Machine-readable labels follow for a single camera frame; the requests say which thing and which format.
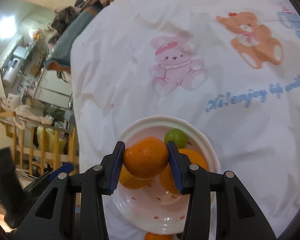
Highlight white kitchen cabinets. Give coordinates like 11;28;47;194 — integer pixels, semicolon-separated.
32;69;72;109

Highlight white water heater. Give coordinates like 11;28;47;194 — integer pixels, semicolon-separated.
2;57;23;88

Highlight small mandarin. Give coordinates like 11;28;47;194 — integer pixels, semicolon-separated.
144;232;172;240
123;137;169;180

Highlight large orange with stem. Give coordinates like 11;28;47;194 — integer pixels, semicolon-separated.
157;148;209;196

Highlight white cartoon print bedsheet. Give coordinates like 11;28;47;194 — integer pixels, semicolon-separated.
71;0;300;236

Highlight pink strawberry ceramic plate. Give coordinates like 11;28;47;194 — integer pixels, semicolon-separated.
111;115;221;235

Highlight pile of clothes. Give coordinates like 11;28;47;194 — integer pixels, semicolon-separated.
50;0;113;36

